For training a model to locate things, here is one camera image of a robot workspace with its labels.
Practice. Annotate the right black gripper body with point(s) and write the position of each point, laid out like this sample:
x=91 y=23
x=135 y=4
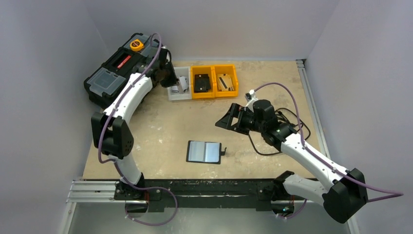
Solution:
x=236 y=117

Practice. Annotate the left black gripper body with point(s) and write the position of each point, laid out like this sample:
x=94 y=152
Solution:
x=166 y=69

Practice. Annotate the silver credit card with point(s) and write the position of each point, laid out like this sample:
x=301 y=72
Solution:
x=184 y=83

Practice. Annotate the black leather card holder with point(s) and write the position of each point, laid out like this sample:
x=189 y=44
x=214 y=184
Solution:
x=205 y=152

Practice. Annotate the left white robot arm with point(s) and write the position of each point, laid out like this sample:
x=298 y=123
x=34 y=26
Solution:
x=112 y=136

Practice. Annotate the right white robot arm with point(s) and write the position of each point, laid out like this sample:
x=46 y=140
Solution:
x=338 y=190

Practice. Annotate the silver credit cards stack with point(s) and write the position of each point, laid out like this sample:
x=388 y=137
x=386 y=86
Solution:
x=177 y=89

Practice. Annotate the gold credit cards stack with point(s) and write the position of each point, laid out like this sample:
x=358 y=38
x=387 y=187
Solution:
x=224 y=82

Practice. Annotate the white plastic bin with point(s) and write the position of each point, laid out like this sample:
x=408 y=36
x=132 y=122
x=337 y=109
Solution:
x=181 y=71

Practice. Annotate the yellow tape measure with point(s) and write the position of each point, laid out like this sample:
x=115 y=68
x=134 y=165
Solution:
x=136 y=45

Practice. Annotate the middle yellow plastic bin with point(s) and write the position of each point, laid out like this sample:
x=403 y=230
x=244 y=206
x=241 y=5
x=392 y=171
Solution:
x=203 y=70

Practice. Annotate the yellow plastic bin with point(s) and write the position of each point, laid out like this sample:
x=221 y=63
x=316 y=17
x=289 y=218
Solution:
x=203 y=70
x=231 y=70

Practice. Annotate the right yellow plastic bin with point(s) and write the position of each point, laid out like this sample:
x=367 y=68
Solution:
x=231 y=70

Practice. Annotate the black plastic toolbox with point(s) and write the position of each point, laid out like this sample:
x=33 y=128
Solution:
x=103 y=85

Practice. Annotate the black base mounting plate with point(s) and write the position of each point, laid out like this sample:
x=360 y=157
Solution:
x=258 y=194

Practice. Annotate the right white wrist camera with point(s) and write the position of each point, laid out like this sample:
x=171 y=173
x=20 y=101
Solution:
x=251 y=98

